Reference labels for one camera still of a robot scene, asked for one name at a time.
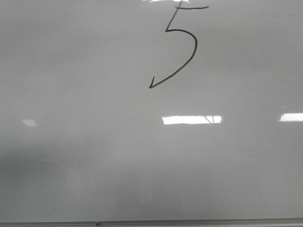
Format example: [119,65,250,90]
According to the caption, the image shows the white whiteboard surface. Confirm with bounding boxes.
[0,0,303,222]

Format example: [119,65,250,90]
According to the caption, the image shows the grey aluminium whiteboard frame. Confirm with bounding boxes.
[0,218,303,227]

